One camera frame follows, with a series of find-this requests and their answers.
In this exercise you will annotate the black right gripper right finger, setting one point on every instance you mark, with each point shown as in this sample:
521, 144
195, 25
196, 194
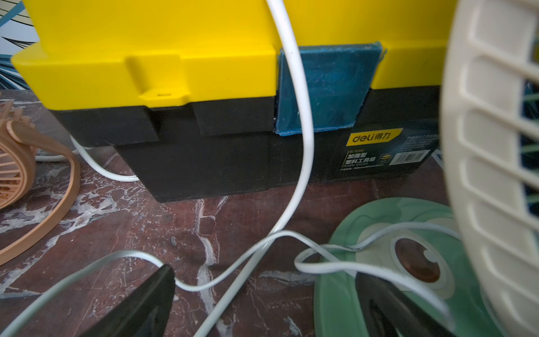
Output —
388, 312

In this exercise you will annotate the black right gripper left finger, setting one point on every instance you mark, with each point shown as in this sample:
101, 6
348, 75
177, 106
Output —
145, 312

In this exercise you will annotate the green and cream desk fan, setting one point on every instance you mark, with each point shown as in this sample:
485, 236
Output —
473, 265

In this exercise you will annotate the yellow and black toolbox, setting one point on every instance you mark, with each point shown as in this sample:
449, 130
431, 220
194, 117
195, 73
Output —
186, 91

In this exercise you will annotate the teal sponge pad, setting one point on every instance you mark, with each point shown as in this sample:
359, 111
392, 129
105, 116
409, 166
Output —
338, 80

